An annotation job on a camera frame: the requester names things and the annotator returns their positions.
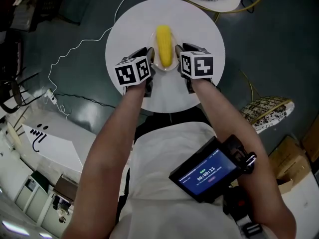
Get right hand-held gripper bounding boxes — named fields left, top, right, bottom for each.
left=175, top=43, right=214, bottom=94

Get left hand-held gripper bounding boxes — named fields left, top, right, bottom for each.
left=114, top=47, right=157, bottom=98

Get white oval plate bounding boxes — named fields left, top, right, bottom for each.
left=149, top=28, right=180, bottom=72

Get yellow corn cob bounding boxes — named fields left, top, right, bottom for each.
left=156, top=25, right=174, bottom=68

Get person's right forearm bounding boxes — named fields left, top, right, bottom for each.
left=193, top=78, right=297, bottom=239

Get person's left forearm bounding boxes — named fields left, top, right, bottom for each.
left=62, top=83, right=148, bottom=239

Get round white table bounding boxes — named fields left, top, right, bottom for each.
left=104, top=0, right=226, bottom=114

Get person's black trousers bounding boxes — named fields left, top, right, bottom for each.
left=134, top=107, right=212, bottom=144

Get person's white shirt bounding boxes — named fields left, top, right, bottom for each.
left=109, top=122, right=275, bottom=239

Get white power strip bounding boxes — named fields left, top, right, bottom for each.
left=44, top=88, right=57, bottom=104

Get black screen device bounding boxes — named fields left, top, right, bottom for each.
left=168, top=135, right=239, bottom=203

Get white board black drawing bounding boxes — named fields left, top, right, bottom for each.
left=21, top=119, right=97, bottom=174

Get dark side table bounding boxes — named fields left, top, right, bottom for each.
left=9, top=0, right=64, bottom=32

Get black round stool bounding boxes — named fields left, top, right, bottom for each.
left=0, top=78, right=24, bottom=114

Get brown cardboard box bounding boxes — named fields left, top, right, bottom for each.
left=301, top=113, right=319, bottom=163
left=269, top=135, right=312, bottom=181

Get black floor cable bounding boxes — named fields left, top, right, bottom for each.
left=53, top=93, right=123, bottom=109

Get gold wire chair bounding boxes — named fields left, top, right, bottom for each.
left=239, top=70, right=295, bottom=134
left=168, top=0, right=269, bottom=23

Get white power cable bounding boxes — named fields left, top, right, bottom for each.
left=41, top=0, right=139, bottom=120

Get black body strap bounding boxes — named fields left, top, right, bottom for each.
left=117, top=167, right=132, bottom=225

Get black strap buckle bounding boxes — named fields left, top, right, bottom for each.
left=240, top=222, right=264, bottom=239

